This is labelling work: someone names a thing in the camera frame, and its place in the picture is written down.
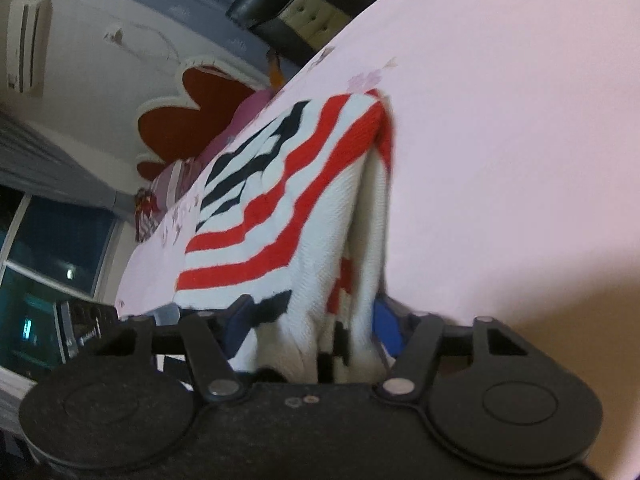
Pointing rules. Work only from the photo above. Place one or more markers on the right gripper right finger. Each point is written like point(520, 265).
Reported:
point(409, 343)

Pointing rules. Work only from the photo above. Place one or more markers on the striped knit sweater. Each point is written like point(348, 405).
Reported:
point(295, 218)

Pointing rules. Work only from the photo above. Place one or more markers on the striped pink pillow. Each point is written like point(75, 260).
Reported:
point(152, 203)

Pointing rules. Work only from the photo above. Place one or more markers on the left side window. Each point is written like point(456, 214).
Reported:
point(50, 252)

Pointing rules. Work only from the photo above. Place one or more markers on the red heart headboard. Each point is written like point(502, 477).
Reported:
point(180, 126)

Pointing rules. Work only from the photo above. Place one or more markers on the black leather office chair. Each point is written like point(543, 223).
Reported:
point(296, 29)

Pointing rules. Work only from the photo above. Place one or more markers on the magenta blanket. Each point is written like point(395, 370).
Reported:
point(246, 112)

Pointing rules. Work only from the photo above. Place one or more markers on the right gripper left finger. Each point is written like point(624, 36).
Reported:
point(206, 336)

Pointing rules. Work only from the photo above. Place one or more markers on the pink floral bedsheet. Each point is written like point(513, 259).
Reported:
point(515, 175)

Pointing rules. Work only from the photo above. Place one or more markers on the white air conditioner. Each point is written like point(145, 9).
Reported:
point(27, 34)

